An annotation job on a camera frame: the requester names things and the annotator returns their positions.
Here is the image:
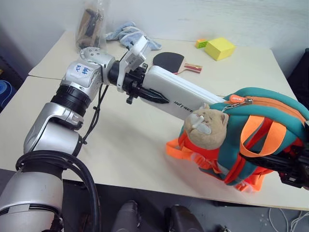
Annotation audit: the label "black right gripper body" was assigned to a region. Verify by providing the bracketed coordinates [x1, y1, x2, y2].
[277, 142, 309, 189]

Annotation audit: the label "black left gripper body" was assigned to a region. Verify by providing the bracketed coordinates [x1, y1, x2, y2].
[122, 64, 148, 105]

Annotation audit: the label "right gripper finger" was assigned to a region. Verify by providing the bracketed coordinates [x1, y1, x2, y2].
[288, 144, 306, 156]
[243, 150, 300, 171]

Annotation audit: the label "orange and teal backpack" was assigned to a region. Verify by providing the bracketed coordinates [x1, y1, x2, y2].
[166, 87, 309, 194]

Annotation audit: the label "yellow box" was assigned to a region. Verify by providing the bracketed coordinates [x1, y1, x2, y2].
[204, 37, 237, 61]

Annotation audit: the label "black table tennis paddle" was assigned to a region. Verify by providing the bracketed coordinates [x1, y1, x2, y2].
[152, 52, 204, 75]

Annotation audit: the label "light blue towel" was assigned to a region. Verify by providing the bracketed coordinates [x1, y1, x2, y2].
[104, 21, 163, 52]

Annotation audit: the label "beige plush hamster charm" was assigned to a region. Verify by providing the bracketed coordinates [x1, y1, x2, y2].
[184, 103, 230, 151]

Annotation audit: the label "small green orange cube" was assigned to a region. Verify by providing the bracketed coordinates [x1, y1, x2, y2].
[195, 38, 209, 50]

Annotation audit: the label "clear plastic bag with items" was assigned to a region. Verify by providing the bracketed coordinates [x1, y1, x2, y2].
[75, 0, 107, 53]

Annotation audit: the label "dark rounded shape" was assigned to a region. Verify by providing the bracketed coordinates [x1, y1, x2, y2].
[112, 200, 143, 232]
[165, 204, 206, 232]

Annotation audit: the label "blue round object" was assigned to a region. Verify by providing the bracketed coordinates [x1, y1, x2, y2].
[0, 79, 17, 112]

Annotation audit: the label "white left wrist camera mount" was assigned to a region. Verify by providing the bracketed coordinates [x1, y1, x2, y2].
[116, 35, 148, 94]

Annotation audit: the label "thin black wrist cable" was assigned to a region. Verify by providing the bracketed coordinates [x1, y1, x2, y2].
[81, 83, 110, 145]

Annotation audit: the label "white floor cables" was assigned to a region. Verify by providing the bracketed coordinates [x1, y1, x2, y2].
[260, 207, 309, 232]

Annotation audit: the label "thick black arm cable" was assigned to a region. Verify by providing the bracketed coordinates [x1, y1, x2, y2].
[15, 150, 102, 232]

